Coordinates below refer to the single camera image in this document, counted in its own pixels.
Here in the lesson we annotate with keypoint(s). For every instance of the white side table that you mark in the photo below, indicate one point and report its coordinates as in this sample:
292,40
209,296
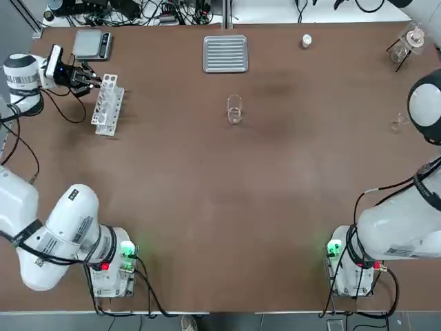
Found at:
268,13

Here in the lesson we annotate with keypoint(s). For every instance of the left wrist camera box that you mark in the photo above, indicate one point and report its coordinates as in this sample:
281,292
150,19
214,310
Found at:
55,62

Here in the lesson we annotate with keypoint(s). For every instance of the black tripod stand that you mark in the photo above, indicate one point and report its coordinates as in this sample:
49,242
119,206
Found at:
403,59

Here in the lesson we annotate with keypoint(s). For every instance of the aluminium frame post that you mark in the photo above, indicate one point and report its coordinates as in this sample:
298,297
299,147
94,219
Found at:
226,13
37,31

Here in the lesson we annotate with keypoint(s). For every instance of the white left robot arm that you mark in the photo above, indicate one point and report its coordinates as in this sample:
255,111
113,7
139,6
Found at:
65,220

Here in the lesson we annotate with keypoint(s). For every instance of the white test tube rack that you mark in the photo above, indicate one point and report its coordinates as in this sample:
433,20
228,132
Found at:
103,113

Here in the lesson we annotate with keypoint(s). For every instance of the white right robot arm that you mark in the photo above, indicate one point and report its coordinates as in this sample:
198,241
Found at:
396,234

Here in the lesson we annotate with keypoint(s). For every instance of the small clear glass cup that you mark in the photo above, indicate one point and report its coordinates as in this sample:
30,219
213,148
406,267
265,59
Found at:
399,122

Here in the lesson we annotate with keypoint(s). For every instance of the clear glass beaker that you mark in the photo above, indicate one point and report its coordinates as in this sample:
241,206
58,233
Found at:
235,117

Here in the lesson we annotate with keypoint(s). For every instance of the glass flask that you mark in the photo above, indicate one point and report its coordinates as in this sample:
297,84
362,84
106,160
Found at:
416,38

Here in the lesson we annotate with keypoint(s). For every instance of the glass alcohol lamp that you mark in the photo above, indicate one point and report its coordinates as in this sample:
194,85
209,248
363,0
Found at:
399,53

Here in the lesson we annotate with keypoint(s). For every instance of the ribbed metal tray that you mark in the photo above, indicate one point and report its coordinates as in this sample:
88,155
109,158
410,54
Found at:
225,55

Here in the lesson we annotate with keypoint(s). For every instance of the grey floor box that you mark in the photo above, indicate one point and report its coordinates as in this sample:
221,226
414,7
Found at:
335,325

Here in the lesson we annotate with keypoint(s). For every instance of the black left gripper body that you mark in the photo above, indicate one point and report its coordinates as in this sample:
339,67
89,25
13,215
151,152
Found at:
69,77

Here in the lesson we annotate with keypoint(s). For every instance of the silver digital scale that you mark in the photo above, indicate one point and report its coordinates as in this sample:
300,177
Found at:
87,43

